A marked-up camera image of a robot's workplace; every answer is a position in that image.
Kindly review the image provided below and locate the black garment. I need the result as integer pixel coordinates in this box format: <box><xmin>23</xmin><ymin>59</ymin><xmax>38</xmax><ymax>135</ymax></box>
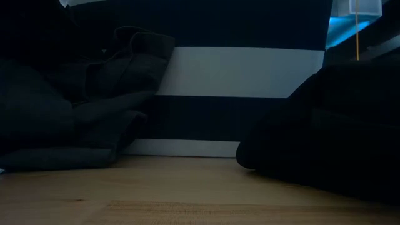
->
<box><xmin>236</xmin><ymin>61</ymin><xmax>400</xmax><ymax>206</ymax></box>

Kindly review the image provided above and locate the charcoal garment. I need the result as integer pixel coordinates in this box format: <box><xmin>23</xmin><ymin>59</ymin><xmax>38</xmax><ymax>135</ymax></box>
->
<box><xmin>0</xmin><ymin>0</ymin><xmax>176</xmax><ymax>173</ymax></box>

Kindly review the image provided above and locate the thin yellow rod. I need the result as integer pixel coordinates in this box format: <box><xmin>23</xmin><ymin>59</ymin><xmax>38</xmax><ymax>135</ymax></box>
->
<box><xmin>355</xmin><ymin>0</ymin><xmax>360</xmax><ymax>62</ymax></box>

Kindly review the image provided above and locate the white translucent box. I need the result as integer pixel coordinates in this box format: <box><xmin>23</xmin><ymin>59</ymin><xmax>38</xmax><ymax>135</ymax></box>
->
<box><xmin>331</xmin><ymin>0</ymin><xmax>384</xmax><ymax>18</ymax></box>

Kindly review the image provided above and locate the navy white-striped fabric bin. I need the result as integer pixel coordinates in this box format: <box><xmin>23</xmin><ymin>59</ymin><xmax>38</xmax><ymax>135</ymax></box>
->
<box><xmin>59</xmin><ymin>0</ymin><xmax>334</xmax><ymax>159</ymax></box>

